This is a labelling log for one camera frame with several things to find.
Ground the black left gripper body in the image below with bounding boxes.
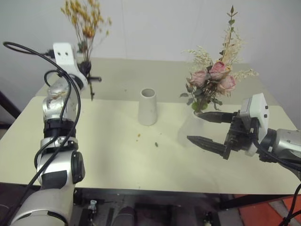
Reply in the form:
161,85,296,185
78,60,93,76

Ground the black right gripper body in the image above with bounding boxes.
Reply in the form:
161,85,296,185
224,110,260,153

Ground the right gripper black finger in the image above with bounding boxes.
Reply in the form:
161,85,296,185
199,111,236,125
186,135,230,161

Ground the yellow dried flower bouquet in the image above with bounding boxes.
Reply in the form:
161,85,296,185
60,0,112,102

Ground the white vase holding roses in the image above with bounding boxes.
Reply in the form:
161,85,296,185
177,110,214,148

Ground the pink rose dried bouquet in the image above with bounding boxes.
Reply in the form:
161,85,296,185
179,5,260,114

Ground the empty white ceramic vase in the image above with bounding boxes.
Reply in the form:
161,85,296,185
137,88,158,126

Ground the dark brown furniture piece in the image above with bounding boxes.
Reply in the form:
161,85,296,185
0,90,22,129

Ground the dark rounded shape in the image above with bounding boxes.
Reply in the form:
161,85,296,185
112,206,136,226

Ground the small metal clamp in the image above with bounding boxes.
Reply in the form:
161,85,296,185
87,199,99,215

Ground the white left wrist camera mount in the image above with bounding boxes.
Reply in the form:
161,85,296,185
52,42,87,91

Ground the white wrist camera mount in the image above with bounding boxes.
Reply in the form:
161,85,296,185
52,42,87,91
239,92,271,157

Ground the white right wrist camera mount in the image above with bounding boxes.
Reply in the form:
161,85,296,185
239,92,271,157

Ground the black table frame bar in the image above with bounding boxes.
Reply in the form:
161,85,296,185
72,187,237,210

